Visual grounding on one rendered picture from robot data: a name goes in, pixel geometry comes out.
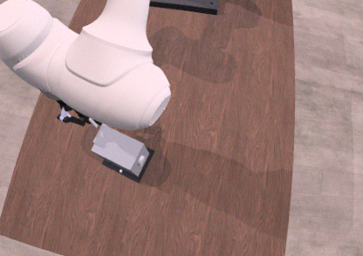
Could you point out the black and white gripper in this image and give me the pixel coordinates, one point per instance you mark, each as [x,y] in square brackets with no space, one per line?
[66,117]

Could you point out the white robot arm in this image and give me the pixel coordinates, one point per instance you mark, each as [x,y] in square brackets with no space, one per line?
[106,72]

